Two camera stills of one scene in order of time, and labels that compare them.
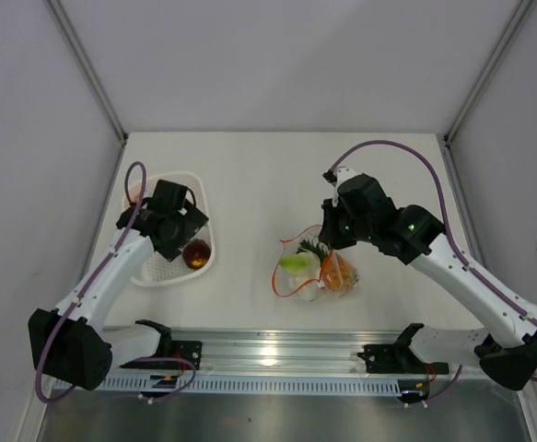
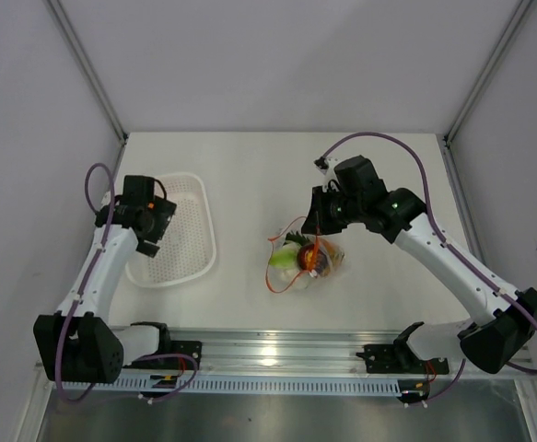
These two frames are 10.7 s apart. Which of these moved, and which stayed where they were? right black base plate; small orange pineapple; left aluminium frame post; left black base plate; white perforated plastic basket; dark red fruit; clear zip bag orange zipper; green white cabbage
Moved: small orange pineapple; clear zip bag orange zipper; green white cabbage; dark red fruit
Stayed: left aluminium frame post; left black base plate; right black base plate; white perforated plastic basket
